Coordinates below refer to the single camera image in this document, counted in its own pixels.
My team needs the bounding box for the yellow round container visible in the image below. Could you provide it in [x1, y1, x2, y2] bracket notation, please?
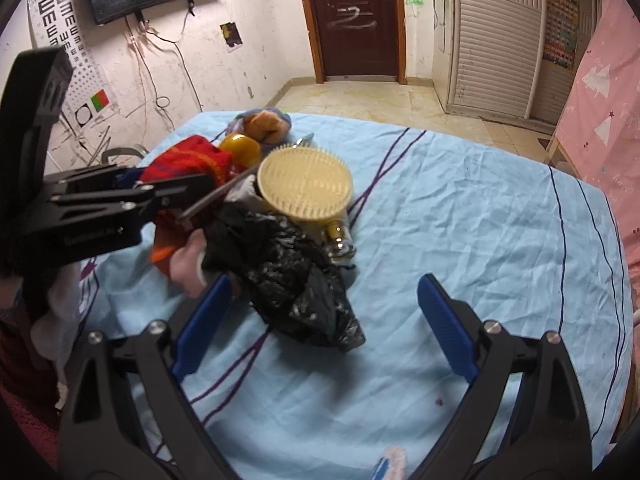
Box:
[218, 133, 263, 168]

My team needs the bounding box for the red knitted cloth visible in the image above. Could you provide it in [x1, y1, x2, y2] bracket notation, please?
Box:
[137, 135, 236, 231]

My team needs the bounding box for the black plastic bag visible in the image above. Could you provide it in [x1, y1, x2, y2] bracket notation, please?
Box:
[202, 210, 366, 353]

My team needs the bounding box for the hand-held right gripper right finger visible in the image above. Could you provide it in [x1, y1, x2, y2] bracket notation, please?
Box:
[410, 273, 593, 480]

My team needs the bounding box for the pink printed curtain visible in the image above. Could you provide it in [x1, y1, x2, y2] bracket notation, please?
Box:
[552, 0, 640, 276]

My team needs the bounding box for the chrome metal fitting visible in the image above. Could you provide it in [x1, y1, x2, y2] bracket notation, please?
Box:
[324, 220, 357, 266]

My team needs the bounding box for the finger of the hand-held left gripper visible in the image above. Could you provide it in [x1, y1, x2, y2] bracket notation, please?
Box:
[132, 172, 217, 221]

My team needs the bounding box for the brown and blue plush toy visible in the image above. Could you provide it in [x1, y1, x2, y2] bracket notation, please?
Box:
[227, 106, 293, 145]

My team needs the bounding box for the orange cloth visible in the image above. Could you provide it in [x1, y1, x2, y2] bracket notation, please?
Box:
[150, 220, 201, 276]

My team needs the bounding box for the eye test chart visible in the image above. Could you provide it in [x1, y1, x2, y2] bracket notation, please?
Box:
[27, 0, 118, 128]

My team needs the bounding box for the white slatted wardrobe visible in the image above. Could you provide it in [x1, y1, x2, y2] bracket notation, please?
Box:
[432, 0, 601, 126]

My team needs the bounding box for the light blue striped bed sheet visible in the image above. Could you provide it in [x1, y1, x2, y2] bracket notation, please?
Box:
[65, 110, 633, 480]

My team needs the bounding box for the cream round bristle brush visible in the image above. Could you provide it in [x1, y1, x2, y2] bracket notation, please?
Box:
[256, 144, 355, 241]

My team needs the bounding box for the pale pink cloth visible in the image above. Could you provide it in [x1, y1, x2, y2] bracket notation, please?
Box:
[169, 229, 213, 297]

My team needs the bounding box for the black wall cable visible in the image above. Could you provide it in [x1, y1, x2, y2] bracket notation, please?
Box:
[125, 0, 206, 121]

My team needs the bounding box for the dark brown door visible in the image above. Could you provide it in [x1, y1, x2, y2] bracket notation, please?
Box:
[295, 0, 408, 85]

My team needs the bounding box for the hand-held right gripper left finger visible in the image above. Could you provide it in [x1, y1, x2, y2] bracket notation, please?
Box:
[57, 274, 241, 480]

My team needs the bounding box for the wooden bed frame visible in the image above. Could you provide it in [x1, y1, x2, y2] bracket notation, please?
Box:
[545, 132, 576, 171]

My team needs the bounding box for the grey metal hoop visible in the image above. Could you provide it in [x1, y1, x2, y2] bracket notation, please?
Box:
[100, 144, 148, 166]

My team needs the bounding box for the colourful wall poster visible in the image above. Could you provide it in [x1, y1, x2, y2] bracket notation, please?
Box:
[541, 0, 581, 72]

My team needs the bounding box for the person's left hand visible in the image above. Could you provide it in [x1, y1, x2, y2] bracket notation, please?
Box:
[30, 260, 83, 376]

